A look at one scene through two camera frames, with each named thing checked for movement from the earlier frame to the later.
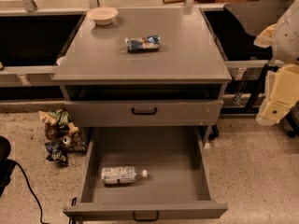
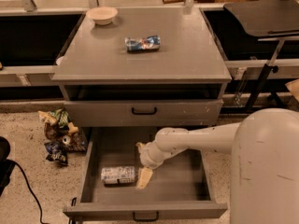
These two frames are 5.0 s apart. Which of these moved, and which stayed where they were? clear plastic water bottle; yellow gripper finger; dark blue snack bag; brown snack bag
Moved: yellow gripper finger
Stayed: clear plastic water bottle; brown snack bag; dark blue snack bag
